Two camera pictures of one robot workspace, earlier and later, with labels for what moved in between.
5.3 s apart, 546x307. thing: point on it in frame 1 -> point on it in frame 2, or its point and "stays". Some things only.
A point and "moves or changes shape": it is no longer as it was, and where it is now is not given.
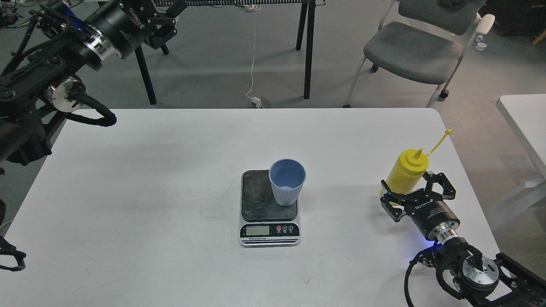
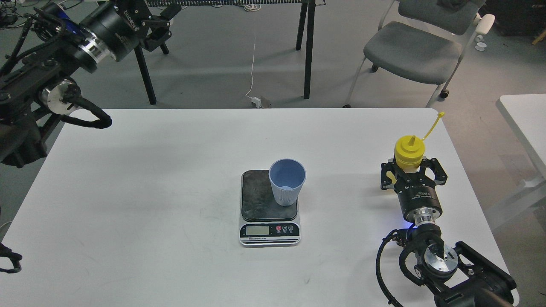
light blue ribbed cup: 287,176 stays
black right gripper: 431,214 -> 419,202
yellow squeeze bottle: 406,171 moves or changes shape
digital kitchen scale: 263,223 stays
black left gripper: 124,22 stays
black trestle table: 310,5 stays
